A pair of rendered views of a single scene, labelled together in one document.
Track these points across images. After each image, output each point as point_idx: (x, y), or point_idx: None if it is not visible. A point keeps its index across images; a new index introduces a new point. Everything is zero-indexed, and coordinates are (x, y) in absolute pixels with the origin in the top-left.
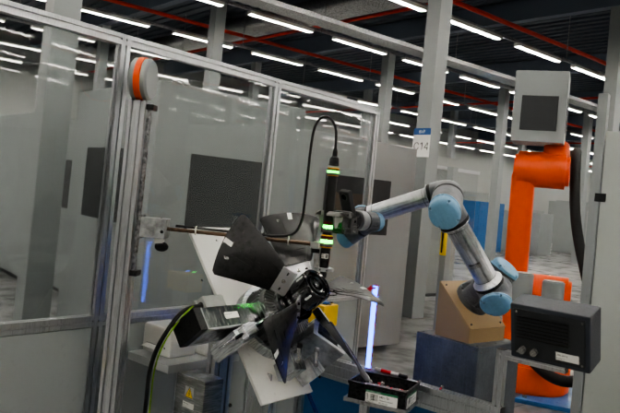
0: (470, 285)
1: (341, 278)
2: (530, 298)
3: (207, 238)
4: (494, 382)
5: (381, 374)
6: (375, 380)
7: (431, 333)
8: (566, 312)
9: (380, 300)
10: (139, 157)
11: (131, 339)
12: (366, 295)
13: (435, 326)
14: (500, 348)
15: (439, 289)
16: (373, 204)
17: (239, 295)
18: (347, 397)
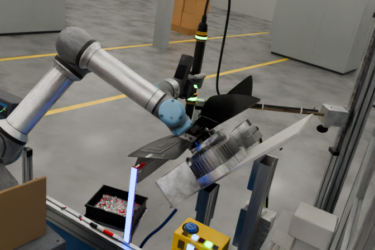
0: (6, 168)
1: (173, 156)
2: (13, 100)
3: (298, 123)
4: (32, 172)
5: (117, 214)
6: (121, 220)
7: (48, 237)
8: (4, 90)
9: (131, 155)
10: (362, 59)
11: (344, 232)
12: (145, 148)
13: (45, 225)
14: (27, 150)
15: (46, 184)
16: (158, 88)
17: (249, 153)
18: (145, 206)
